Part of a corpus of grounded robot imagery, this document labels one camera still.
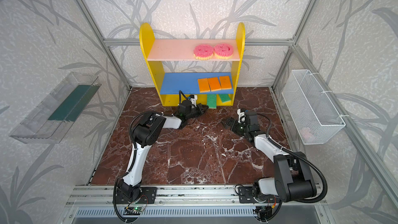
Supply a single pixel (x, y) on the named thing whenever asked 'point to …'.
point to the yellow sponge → (203, 85)
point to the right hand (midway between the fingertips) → (226, 123)
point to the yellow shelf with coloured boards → (172, 87)
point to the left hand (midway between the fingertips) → (209, 107)
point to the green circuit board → (134, 210)
